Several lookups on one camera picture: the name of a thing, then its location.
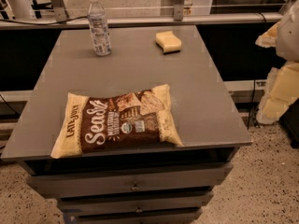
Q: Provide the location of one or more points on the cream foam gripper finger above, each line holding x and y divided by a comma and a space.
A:
282, 85

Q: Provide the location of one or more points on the clear plastic water bottle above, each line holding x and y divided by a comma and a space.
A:
99, 28

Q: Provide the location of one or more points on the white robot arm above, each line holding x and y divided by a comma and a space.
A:
282, 85

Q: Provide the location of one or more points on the yellow sponge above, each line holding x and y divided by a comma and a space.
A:
168, 41

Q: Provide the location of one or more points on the brown chips bag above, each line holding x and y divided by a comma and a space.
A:
136, 118

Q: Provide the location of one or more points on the grey drawer cabinet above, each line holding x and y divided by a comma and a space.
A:
95, 188

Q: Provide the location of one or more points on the metal drawer knob top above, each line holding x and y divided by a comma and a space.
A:
135, 188

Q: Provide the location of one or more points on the metal drawer knob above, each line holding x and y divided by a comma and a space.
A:
139, 210
135, 188

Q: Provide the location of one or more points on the metal drawer knob middle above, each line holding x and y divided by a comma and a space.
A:
139, 210

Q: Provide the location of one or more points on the white pipe top left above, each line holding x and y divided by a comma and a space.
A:
21, 9

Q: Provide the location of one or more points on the grey metal rail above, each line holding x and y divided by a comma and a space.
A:
82, 23

